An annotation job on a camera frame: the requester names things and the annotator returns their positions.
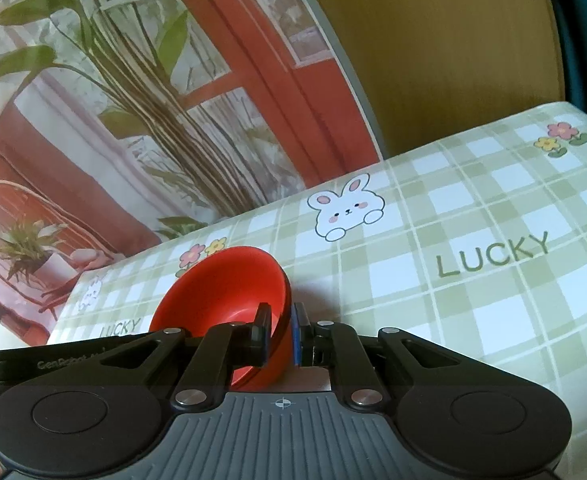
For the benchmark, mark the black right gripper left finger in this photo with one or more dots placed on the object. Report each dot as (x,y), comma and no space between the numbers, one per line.
(193,372)

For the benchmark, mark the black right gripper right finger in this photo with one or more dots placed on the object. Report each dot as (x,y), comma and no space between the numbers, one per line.
(365,371)

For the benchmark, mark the red bowl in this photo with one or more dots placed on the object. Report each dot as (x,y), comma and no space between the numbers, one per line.
(228,287)

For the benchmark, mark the green plaid bunny tablecloth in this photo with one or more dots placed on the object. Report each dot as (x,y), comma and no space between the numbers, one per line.
(481,247)

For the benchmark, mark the printed room scene backdrop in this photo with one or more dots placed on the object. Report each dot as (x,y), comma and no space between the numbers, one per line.
(126,123)

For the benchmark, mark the wooden wall panel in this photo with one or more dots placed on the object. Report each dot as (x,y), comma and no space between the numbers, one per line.
(431,68)

